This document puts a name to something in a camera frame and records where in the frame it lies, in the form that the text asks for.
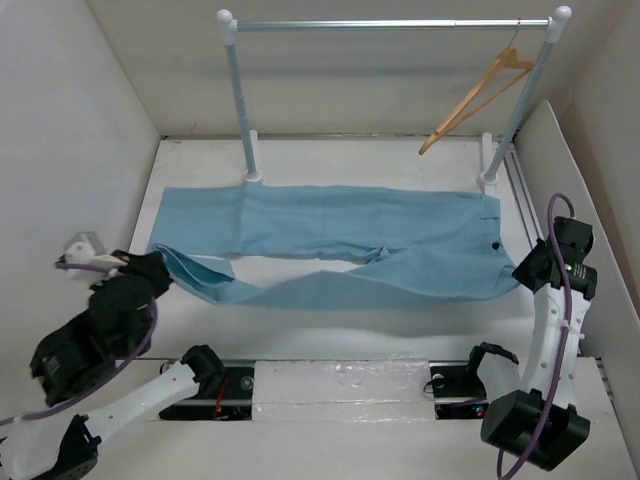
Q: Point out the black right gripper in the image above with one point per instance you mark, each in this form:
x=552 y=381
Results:
x=522 y=271

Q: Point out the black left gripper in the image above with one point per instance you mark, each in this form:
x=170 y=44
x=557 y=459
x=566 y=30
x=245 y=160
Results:
x=153 y=261

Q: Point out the light blue trousers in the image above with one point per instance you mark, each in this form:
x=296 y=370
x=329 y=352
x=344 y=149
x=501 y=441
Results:
x=408 y=249

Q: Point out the wooden clothes hanger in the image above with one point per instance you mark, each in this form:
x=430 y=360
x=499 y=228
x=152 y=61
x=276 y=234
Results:
x=480 y=92

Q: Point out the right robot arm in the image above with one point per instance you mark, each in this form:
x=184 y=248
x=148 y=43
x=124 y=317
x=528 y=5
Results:
x=532 y=410

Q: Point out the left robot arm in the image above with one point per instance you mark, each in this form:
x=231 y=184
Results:
x=75 y=361

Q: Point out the white metal clothes rack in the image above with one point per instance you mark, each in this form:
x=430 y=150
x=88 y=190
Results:
x=491 y=157

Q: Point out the aluminium rail on right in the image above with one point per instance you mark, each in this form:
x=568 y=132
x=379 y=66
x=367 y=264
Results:
x=522 y=196

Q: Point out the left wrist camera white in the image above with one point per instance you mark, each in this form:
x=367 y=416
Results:
x=85 y=258

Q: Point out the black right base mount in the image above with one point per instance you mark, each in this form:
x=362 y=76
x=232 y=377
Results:
x=457 y=394

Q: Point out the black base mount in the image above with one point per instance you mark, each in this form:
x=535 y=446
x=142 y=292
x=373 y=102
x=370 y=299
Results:
x=231 y=402
x=457 y=394

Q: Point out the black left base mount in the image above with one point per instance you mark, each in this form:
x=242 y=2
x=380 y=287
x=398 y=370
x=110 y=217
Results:
x=231 y=402

